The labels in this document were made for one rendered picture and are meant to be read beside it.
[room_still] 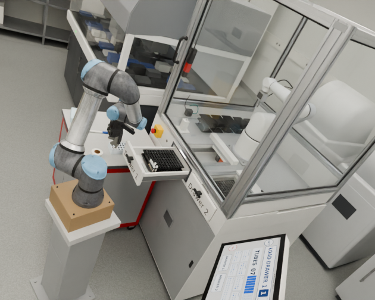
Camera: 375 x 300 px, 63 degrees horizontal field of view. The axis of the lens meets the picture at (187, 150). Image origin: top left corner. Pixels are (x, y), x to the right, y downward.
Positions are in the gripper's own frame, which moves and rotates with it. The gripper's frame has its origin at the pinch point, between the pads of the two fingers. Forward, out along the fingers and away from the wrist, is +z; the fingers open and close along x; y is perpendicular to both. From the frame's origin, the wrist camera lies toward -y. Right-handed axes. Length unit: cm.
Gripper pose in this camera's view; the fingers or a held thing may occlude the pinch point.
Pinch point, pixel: (115, 144)
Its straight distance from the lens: 204.4
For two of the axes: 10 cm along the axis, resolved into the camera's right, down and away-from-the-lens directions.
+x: 4.0, 6.3, -6.6
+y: -8.4, -0.2, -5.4
